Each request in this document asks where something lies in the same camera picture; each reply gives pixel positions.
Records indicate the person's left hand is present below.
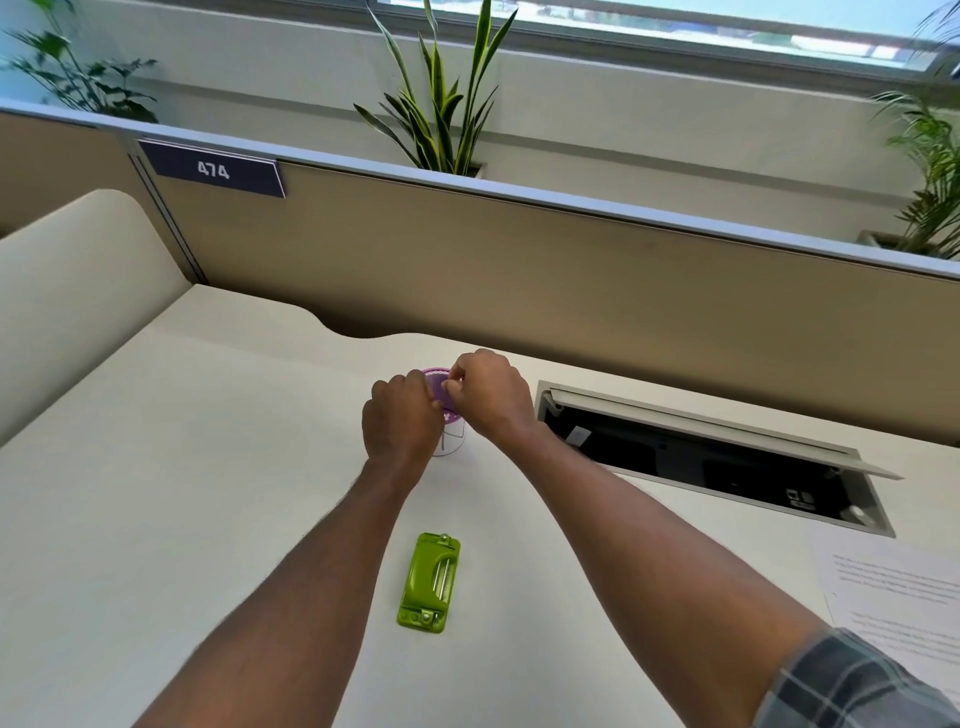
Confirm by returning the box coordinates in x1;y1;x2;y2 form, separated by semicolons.
361;368;445;480

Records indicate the person's right hand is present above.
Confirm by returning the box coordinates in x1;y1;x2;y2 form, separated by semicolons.
443;348;543;444

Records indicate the purple lidded clear container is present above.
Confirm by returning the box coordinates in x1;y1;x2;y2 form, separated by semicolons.
420;366;466;459

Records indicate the person's right forearm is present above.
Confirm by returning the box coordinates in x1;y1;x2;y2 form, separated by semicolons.
491;422;845;728

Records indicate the person's left forearm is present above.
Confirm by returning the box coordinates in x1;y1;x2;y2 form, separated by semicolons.
129;455;435;728

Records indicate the beige desk partition panel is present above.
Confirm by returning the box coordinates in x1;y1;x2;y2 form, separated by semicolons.
0;99;960;481

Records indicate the green hole punch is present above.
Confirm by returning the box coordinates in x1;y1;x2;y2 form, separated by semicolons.
396;531;462;636

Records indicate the snake plant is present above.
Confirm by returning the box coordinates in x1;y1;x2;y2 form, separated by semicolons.
354;0;519;178

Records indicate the dark blue desk number sign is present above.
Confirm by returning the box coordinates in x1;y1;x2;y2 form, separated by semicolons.
137;138;288;200

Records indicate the window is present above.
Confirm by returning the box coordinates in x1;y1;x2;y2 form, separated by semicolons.
375;0;960;72

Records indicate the leafy green plant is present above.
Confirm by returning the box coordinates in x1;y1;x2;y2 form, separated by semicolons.
0;0;160;125

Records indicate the printed white paper sheet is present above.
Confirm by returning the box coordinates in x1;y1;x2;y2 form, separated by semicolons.
811;531;960;695

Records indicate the plaid shirt sleeve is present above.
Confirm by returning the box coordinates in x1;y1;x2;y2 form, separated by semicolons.
753;627;960;728

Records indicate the palm plant in pot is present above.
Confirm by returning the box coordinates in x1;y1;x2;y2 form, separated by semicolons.
857;0;960;261

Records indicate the desk cable box with flap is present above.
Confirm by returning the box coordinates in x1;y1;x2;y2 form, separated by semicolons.
534;380;906;538

